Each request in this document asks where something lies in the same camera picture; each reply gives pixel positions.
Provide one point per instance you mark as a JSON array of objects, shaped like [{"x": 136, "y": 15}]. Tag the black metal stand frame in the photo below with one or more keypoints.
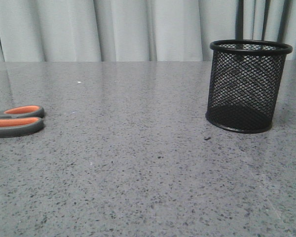
[{"x": 262, "y": 19}]

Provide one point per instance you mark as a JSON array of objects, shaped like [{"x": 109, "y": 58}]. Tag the orange and grey scissors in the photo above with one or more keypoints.
[{"x": 21, "y": 121}]

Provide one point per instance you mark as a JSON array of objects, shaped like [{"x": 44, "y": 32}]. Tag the black mesh pen bucket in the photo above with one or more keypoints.
[{"x": 244, "y": 84}]

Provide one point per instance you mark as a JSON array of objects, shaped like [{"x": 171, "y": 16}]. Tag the grey curtain backdrop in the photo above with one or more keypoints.
[{"x": 119, "y": 30}]

